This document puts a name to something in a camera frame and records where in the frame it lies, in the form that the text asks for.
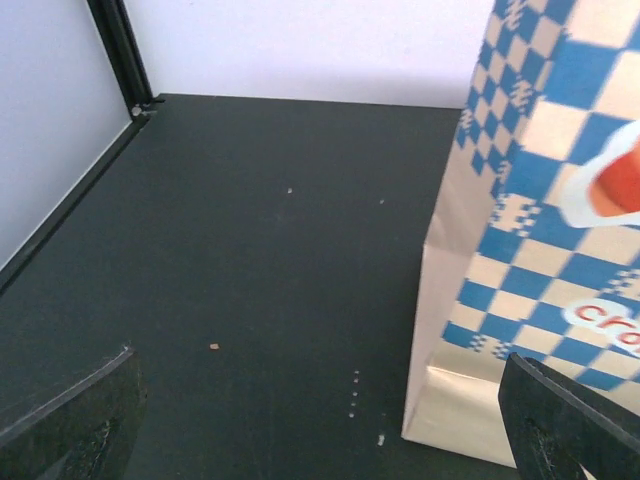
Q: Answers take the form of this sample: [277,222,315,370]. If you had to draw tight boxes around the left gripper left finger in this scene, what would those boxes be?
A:
[1,346,148,479]

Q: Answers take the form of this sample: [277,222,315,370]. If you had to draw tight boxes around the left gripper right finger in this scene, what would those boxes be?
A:
[498,353,639,480]

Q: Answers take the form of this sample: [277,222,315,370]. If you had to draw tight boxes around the blue checkered paper bag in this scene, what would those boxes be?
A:
[402,1,639,466]

